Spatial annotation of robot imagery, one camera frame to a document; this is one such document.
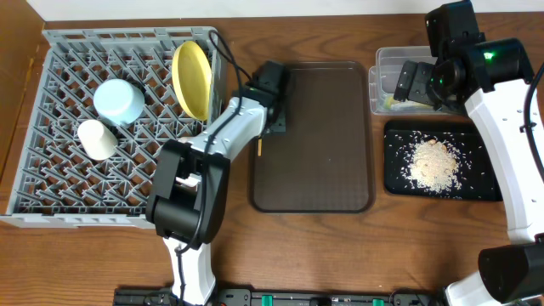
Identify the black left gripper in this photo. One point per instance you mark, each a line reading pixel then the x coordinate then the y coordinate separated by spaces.
pixel 280 120

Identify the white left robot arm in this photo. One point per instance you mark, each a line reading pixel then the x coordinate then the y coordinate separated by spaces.
pixel 190 184

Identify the light blue bowl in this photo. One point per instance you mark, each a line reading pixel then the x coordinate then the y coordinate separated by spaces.
pixel 119 101

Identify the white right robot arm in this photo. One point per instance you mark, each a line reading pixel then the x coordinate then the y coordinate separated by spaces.
pixel 494 83

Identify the yellow plastic plate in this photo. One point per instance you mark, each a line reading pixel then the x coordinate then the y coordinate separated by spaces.
pixel 192 78

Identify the green snack wrapper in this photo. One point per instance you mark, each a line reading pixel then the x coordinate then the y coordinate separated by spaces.
pixel 391 104

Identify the wooden chopstick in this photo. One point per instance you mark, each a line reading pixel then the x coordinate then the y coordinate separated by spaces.
pixel 260 145

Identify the dark brown serving tray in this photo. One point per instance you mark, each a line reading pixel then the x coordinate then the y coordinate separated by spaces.
pixel 323 162

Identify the grey plastic dish rack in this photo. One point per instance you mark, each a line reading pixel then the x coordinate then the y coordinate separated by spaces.
pixel 57 184

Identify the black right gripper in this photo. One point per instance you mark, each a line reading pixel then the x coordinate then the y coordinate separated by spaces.
pixel 402 75

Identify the clear plastic waste bin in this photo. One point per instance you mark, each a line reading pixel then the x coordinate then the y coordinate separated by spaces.
pixel 384 75

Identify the cream white cup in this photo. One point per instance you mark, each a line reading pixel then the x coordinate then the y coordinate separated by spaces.
pixel 97 140

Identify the pile of leftover rice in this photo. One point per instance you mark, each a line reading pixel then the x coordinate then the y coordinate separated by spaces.
pixel 436 164

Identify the black food waste tray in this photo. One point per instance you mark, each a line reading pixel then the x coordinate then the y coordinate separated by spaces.
pixel 488 189

